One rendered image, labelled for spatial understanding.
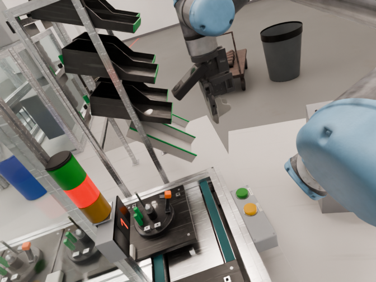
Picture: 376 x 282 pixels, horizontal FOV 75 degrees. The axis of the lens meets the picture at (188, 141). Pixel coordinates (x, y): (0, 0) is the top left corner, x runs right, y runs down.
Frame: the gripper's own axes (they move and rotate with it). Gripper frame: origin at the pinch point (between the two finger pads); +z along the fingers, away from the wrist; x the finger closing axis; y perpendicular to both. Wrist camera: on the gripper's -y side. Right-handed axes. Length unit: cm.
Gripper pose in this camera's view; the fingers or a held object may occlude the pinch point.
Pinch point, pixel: (214, 120)
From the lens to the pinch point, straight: 73.4
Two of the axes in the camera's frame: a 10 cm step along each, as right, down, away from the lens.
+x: -1.8, -5.3, 8.3
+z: 2.9, 7.8, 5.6
